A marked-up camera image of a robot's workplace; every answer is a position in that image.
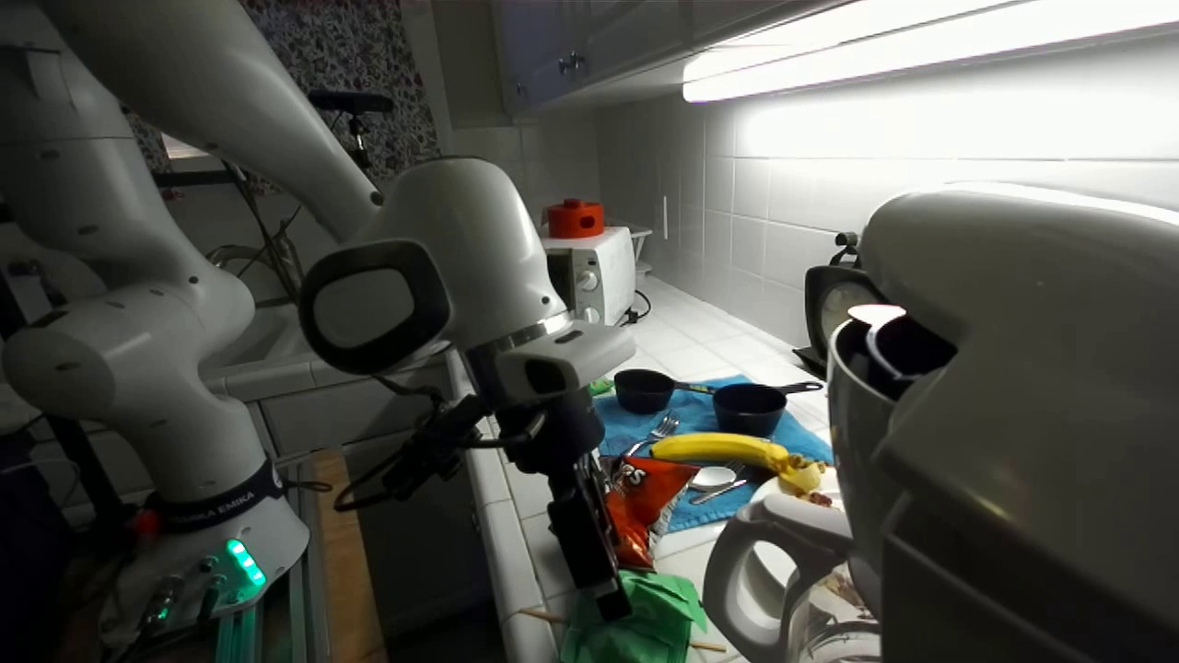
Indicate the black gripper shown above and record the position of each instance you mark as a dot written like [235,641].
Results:
[557,435]

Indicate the green cloth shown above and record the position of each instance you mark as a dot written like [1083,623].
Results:
[590,640]
[603,390]
[668,609]

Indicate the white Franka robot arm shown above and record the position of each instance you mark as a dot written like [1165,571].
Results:
[121,357]

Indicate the blue towel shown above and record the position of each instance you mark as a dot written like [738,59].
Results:
[700,422]

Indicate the white plastic spoon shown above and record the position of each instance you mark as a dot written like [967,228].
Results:
[714,477]

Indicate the small black measuring cup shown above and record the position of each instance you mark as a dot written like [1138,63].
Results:
[644,393]

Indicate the yellow banana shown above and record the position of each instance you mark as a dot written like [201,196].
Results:
[738,447]

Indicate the white lower cabinet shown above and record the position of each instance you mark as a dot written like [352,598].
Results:
[405,553]

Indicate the white cabinet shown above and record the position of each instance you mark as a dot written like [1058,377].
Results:
[405,553]
[590,50]

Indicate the wooden board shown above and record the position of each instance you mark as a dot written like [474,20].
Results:
[345,576]

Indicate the white toaster oven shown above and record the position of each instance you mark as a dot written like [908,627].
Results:
[603,277]

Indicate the large grey kitchen appliance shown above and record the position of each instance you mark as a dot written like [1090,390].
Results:
[1044,369]

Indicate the white upper cabinet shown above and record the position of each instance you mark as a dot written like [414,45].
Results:
[590,50]

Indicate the under-cabinet light strip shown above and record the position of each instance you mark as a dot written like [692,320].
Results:
[922,50]

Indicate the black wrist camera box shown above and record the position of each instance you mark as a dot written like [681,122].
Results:
[443,444]

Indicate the white wall outlet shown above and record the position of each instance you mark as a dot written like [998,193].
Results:
[663,219]

